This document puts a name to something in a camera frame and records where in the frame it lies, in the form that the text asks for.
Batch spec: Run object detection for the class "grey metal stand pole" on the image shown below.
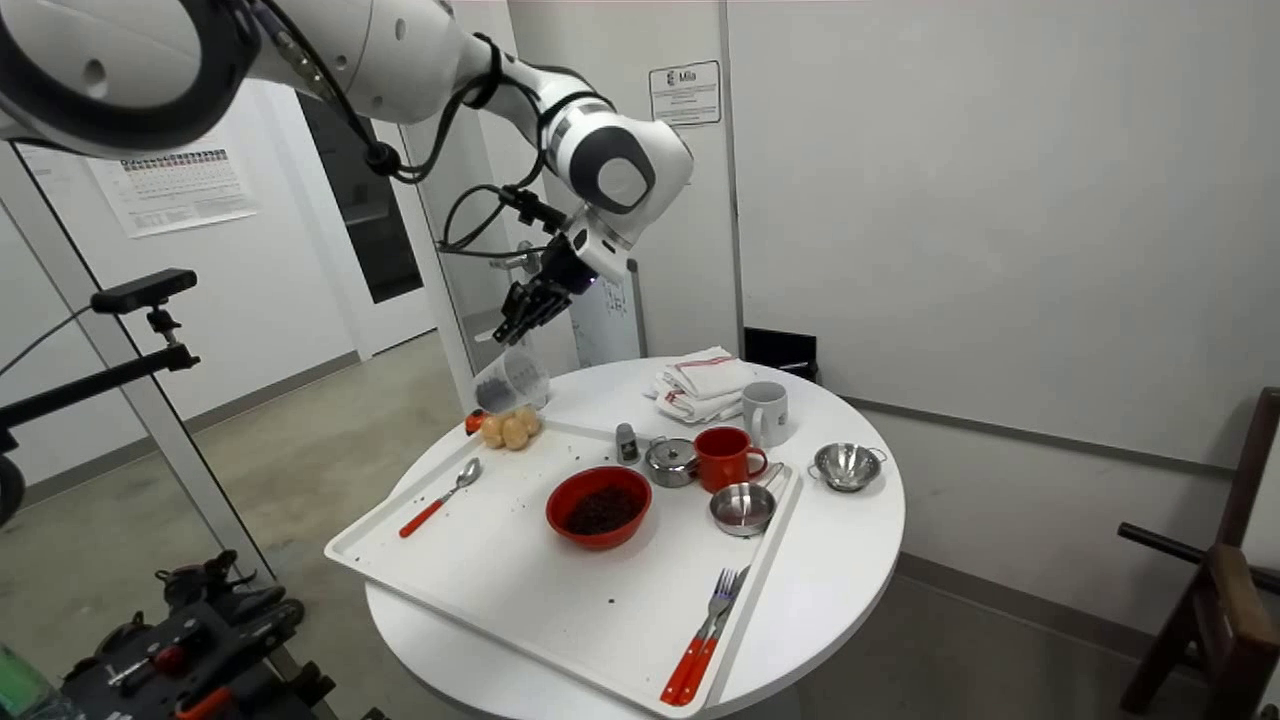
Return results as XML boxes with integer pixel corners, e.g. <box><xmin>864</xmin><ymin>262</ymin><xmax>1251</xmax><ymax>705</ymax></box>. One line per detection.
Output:
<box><xmin>0</xmin><ymin>136</ymin><xmax>282</xmax><ymax>583</ymax></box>

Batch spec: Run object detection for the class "red handled spoon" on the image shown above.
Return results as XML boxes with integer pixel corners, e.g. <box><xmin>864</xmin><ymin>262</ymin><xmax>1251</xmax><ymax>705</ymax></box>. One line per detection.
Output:
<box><xmin>396</xmin><ymin>456</ymin><xmax>489</xmax><ymax>544</ymax></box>

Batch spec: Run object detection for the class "white paper poster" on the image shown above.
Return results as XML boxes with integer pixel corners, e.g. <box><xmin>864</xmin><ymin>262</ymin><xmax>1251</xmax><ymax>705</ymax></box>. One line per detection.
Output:
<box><xmin>81</xmin><ymin>139</ymin><xmax>260</xmax><ymax>243</ymax></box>

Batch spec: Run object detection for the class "black tool pile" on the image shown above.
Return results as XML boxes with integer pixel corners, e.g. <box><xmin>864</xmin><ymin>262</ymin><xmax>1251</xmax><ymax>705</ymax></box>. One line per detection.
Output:
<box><xmin>54</xmin><ymin>547</ymin><xmax>339</xmax><ymax>720</ymax></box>

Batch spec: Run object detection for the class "black camera on stand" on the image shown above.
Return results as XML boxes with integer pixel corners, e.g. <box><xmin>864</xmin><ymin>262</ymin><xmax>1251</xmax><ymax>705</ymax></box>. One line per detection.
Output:
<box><xmin>0</xmin><ymin>264</ymin><xmax>204</xmax><ymax>437</ymax></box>

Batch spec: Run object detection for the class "white red striped cloth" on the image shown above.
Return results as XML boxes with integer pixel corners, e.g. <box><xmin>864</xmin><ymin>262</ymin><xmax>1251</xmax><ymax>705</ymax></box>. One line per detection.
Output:
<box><xmin>645</xmin><ymin>344</ymin><xmax>757</xmax><ymax>434</ymax></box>

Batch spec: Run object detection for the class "black box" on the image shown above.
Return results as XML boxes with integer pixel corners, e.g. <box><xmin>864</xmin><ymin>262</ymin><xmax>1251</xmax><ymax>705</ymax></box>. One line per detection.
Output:
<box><xmin>740</xmin><ymin>325</ymin><xmax>824</xmax><ymax>387</ymax></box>

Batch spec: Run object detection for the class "dark door window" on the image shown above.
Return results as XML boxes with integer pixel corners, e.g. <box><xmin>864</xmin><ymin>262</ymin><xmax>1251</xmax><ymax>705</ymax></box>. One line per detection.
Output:
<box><xmin>295</xmin><ymin>89</ymin><xmax>427</xmax><ymax>309</ymax></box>

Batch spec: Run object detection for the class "bread piece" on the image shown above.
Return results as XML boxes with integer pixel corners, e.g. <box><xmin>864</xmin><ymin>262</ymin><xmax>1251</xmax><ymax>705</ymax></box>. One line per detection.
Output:
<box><xmin>476</xmin><ymin>406</ymin><xmax>549</xmax><ymax>456</ymax></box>

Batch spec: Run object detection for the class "red bowl with beans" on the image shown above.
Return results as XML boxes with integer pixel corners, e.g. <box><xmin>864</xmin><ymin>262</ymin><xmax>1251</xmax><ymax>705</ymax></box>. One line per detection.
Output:
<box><xmin>539</xmin><ymin>464</ymin><xmax>659</xmax><ymax>557</ymax></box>

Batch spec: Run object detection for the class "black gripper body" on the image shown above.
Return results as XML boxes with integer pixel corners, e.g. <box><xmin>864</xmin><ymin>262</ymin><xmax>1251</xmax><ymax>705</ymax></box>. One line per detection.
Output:
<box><xmin>508</xmin><ymin>238</ymin><xmax>601</xmax><ymax>325</ymax></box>

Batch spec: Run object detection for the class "white wall sign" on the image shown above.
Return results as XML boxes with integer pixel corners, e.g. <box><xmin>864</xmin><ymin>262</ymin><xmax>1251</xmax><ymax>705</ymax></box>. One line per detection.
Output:
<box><xmin>645</xmin><ymin>55</ymin><xmax>723</xmax><ymax>133</ymax></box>

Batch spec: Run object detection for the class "small steel bowl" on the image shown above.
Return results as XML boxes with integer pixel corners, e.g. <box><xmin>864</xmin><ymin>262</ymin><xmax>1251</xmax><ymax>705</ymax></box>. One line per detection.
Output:
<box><xmin>813</xmin><ymin>439</ymin><xmax>887</xmax><ymax>502</ymax></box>
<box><xmin>709</xmin><ymin>481</ymin><xmax>786</xmax><ymax>544</ymax></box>

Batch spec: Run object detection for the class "red mug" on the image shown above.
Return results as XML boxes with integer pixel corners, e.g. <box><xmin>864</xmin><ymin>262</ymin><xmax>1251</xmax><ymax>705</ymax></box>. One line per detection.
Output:
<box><xmin>692</xmin><ymin>425</ymin><xmax>777</xmax><ymax>498</ymax></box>

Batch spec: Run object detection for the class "white plastic tray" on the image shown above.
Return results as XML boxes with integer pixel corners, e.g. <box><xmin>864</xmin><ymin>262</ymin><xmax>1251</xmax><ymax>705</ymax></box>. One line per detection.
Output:
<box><xmin>322</xmin><ymin>412</ymin><xmax>813</xmax><ymax>720</ymax></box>

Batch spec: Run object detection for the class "steel pot lid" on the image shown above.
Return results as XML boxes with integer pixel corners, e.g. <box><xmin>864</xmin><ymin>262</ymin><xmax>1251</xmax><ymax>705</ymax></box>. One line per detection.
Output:
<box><xmin>645</xmin><ymin>437</ymin><xmax>706</xmax><ymax>494</ymax></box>

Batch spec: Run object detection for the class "wooden chair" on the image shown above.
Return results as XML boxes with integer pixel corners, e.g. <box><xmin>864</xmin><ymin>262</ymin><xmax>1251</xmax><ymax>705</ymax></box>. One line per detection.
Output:
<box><xmin>1117</xmin><ymin>385</ymin><xmax>1280</xmax><ymax>720</ymax></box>

